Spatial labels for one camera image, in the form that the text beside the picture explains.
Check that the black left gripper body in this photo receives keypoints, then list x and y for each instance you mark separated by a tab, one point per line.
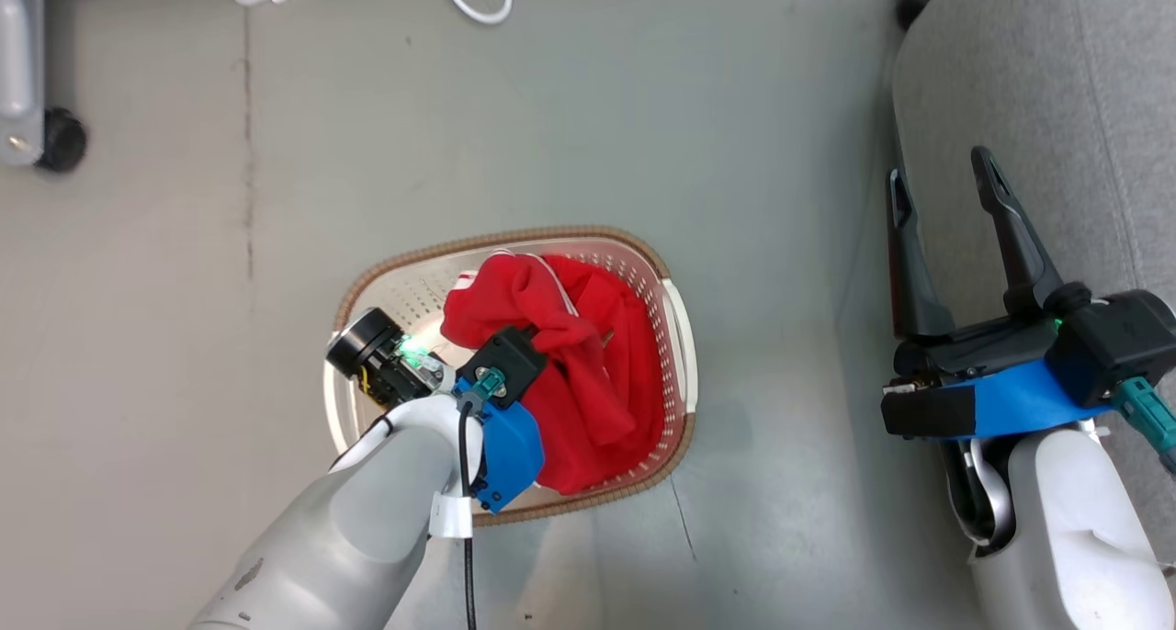
363	350

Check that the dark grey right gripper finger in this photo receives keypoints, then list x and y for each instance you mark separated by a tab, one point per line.
1024	253
911	286

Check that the black furniture caster wheel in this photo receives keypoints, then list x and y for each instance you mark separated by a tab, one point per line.
62	140

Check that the right wrist camera blue mount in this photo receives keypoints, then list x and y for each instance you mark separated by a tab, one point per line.
1112	341

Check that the wrist camera blue mount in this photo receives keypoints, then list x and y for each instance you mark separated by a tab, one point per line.
1112	341
510	446

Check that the grey fabric sofa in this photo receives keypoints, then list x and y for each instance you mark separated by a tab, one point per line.
1057	70

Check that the left wrist camera blue mount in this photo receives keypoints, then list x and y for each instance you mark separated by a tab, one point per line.
510	446

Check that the black sofa caster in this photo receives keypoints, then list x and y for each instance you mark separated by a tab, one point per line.
912	4

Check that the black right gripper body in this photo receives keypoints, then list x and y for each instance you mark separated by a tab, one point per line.
955	359

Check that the red clothing with white trim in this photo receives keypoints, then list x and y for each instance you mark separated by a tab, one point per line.
597	382

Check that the white perforated laundry basket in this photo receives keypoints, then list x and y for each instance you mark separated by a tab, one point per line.
413	290

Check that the grey furniture leg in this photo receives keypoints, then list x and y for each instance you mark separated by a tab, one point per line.
18	61

